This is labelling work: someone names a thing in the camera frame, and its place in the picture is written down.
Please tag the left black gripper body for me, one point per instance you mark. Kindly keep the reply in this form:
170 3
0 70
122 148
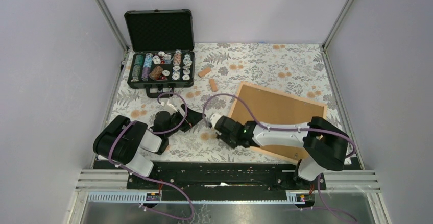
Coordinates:
176 118

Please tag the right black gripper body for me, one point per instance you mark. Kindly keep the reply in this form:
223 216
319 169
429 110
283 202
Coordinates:
230 141

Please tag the light wooden picture frame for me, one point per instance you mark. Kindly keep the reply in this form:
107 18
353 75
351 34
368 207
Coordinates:
277 95

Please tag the photo print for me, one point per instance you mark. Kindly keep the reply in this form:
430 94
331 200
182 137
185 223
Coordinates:
270 114

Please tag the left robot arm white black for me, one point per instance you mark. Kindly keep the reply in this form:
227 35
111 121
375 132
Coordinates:
122 140

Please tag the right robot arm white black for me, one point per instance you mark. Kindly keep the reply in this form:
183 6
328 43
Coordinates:
325 144

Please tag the wooden block near photo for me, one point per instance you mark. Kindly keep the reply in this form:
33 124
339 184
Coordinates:
213 85

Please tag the wooden block near case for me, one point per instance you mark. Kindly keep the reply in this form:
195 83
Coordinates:
204 72

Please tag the black poker chip case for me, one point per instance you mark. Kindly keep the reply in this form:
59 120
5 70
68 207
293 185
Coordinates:
163 45

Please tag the floral patterned table mat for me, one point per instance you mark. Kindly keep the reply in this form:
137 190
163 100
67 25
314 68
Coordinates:
276 83

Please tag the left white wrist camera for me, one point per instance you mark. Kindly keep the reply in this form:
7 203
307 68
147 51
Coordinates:
168 107

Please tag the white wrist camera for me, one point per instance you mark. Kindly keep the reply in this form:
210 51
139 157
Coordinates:
214 118
168 107

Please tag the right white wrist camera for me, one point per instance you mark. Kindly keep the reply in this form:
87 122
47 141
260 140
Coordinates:
214 118

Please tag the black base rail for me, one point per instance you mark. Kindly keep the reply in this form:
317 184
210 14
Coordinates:
204 178

